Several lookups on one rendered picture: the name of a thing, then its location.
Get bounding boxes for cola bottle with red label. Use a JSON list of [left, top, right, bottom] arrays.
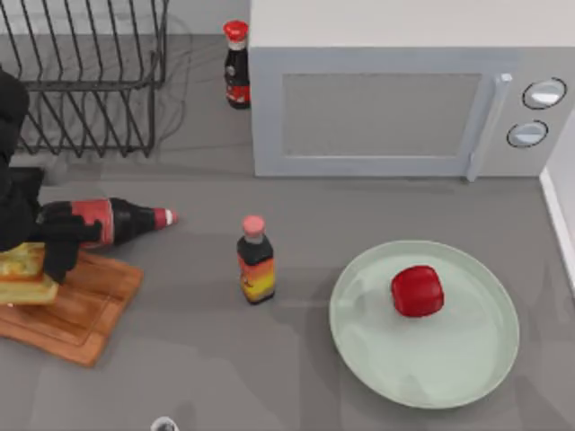
[[35, 197, 181, 251]]

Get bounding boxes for thin yellow toast slice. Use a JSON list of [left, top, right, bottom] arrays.
[[0, 242, 47, 283]]

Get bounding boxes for thick yellow toast slice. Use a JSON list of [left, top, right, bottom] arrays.
[[0, 272, 60, 307]]

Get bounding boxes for wooden cutting board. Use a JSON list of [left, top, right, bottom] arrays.
[[0, 249, 145, 368]]

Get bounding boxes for sauce bottle with pink cap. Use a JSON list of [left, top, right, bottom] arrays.
[[236, 215, 277, 306]]

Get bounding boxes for dark bottle with red cap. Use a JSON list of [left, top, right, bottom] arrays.
[[223, 20, 252, 110]]

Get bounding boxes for microwave oven door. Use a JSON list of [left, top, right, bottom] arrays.
[[249, 46, 498, 180]]

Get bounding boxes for red apple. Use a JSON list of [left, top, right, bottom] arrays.
[[390, 264, 447, 320]]

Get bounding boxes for pale green plate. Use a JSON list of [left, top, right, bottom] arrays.
[[329, 240, 521, 410]]

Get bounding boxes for pale microwave oven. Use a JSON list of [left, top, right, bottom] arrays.
[[248, 0, 575, 183]]

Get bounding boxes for small microwave knob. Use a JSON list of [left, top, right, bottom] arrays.
[[506, 119, 550, 149]]

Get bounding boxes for white cabinet edge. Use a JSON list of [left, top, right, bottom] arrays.
[[538, 147, 575, 297]]

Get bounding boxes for large microwave knob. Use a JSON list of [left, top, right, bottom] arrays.
[[521, 76, 569, 110]]

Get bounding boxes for black wire dish rack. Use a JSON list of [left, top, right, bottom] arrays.
[[0, 0, 171, 159]]

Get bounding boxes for microwave door handle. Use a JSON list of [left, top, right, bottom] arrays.
[[464, 73, 514, 183]]

